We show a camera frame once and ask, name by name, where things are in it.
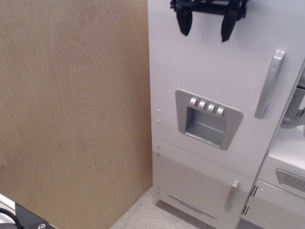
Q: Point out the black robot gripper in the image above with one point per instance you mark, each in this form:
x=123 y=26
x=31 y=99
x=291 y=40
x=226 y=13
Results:
x=232 y=10

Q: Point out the white fridge door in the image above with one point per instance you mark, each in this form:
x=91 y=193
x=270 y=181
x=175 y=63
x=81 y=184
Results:
x=230 y=73

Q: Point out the white toy fridge cabinet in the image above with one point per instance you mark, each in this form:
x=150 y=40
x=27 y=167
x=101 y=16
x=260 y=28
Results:
x=280 y=97

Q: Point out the grey sink faucet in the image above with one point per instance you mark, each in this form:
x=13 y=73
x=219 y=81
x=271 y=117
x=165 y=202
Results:
x=295 y=116

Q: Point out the brass oven door hinge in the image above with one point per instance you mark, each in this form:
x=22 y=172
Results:
x=253 y=192

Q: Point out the white lower freezer door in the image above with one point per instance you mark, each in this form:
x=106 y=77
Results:
x=197 y=186

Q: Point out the grey oven vent panel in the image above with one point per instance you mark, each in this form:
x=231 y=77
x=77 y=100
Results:
x=291 y=180

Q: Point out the white toy oven unit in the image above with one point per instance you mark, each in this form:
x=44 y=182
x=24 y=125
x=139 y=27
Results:
x=275 y=206

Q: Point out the grey fridge door handle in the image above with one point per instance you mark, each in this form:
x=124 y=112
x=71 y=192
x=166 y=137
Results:
x=271 y=76

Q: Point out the grey freezer door handle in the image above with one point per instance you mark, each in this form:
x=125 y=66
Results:
x=231 y=195

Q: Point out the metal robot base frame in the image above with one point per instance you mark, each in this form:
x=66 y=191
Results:
x=15 y=216

